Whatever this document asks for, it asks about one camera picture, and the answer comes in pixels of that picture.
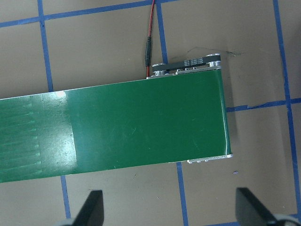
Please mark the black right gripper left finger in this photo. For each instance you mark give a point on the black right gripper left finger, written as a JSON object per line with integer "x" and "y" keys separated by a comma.
{"x": 92, "y": 211}

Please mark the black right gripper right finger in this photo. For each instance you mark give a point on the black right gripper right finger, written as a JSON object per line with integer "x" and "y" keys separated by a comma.
{"x": 249, "y": 211}

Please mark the green conveyor belt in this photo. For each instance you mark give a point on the green conveyor belt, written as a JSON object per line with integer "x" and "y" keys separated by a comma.
{"x": 176, "y": 115}

